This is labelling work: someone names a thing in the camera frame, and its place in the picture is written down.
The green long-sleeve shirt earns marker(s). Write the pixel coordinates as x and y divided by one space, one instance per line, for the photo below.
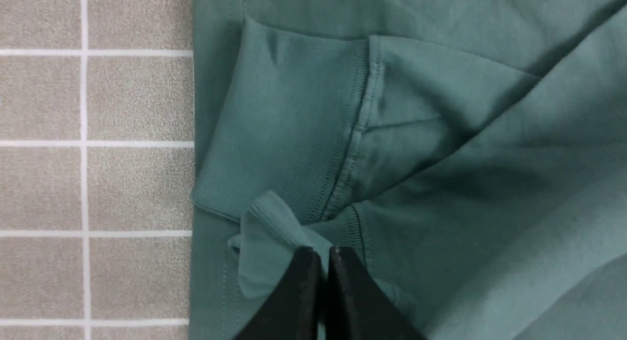
471 152

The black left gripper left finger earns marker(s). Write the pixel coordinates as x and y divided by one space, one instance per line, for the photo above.
291 311

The grey checkered tablecloth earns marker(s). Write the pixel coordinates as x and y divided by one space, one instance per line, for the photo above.
96 169

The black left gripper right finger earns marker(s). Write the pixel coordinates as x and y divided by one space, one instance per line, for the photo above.
356 308

